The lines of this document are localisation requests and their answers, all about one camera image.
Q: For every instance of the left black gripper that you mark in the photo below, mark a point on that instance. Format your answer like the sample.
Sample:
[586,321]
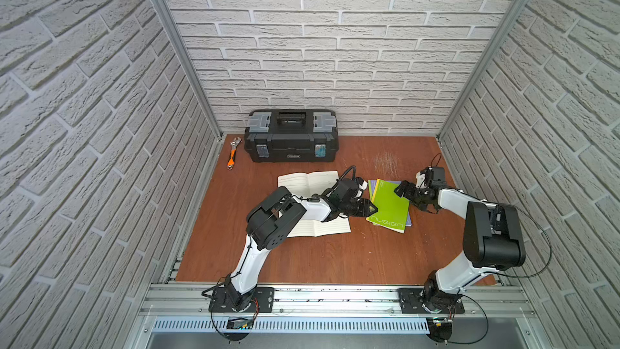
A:
[357,205]

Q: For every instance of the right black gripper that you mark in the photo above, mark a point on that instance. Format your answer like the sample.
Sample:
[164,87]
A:
[409,194]

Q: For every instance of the large white lined notebook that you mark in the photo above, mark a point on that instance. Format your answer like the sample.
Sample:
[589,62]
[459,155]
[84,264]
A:
[312,224]

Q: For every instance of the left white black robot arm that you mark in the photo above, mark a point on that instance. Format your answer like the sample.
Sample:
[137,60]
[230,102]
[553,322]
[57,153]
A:
[268,226]

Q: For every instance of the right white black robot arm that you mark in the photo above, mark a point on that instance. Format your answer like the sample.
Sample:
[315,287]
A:
[492,243]

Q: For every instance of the black plastic toolbox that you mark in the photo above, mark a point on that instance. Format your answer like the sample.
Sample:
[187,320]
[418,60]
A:
[292,136]

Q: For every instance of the orange handled adjustable wrench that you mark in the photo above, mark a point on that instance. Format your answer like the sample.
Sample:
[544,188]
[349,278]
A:
[233,152]

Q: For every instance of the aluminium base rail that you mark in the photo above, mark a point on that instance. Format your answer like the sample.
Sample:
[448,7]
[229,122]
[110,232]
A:
[330,309]

